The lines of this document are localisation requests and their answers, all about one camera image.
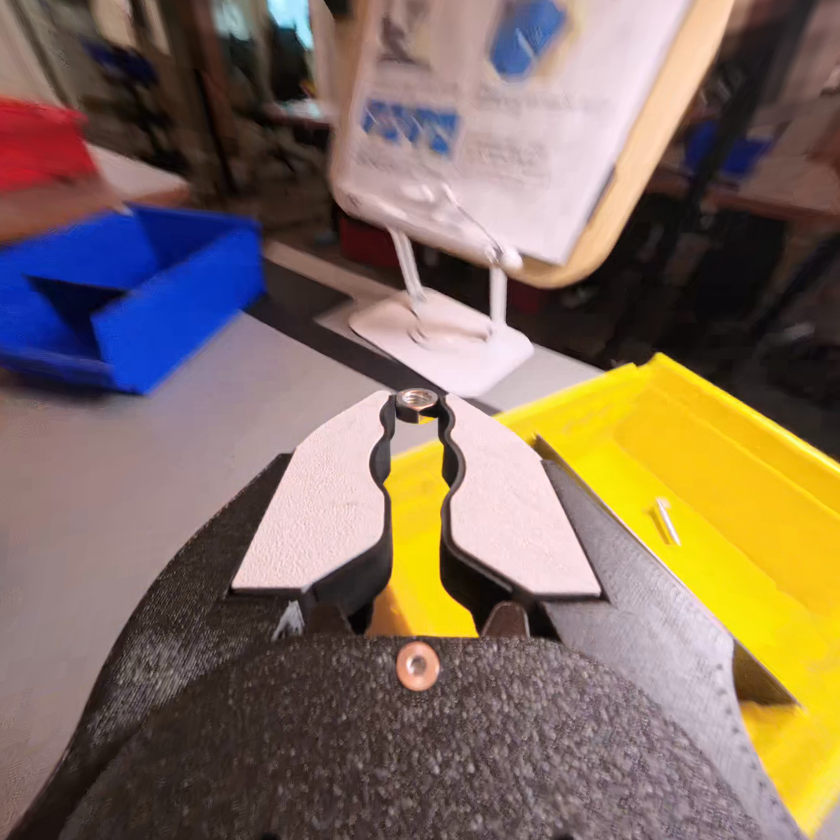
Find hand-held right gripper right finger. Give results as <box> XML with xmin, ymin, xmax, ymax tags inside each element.
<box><xmin>438</xmin><ymin>392</ymin><xmax>603</xmax><ymax>627</ymax></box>

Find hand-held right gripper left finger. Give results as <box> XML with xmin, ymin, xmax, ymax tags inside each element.
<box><xmin>231</xmin><ymin>390</ymin><xmax>396</xmax><ymax>623</ymax></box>

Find silver hex nut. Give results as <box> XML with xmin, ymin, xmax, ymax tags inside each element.
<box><xmin>395</xmin><ymin>387</ymin><xmax>439</xmax><ymax>424</ymax></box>

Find silver hex bolt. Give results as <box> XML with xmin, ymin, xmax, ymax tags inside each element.
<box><xmin>651</xmin><ymin>497</ymin><xmax>683</xmax><ymax>547</ymax></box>

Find yellow plastic bin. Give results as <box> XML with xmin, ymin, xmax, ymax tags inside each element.
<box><xmin>364</xmin><ymin>353</ymin><xmax>840</xmax><ymax>840</ymax></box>

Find blue plastic bin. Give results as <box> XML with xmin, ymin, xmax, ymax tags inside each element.
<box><xmin>0</xmin><ymin>203</ymin><xmax>266</xmax><ymax>396</ymax></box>

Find red ottoman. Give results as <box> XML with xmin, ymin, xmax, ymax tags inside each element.
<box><xmin>338</xmin><ymin>215</ymin><xmax>398</xmax><ymax>266</ymax></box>

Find printed instruction sheet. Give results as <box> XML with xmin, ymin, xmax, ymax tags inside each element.
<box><xmin>333</xmin><ymin>0</ymin><xmax>698</xmax><ymax>265</ymax></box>

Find red plastic crate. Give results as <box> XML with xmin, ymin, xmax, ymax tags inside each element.
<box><xmin>0</xmin><ymin>97</ymin><xmax>99</xmax><ymax>193</ymax></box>

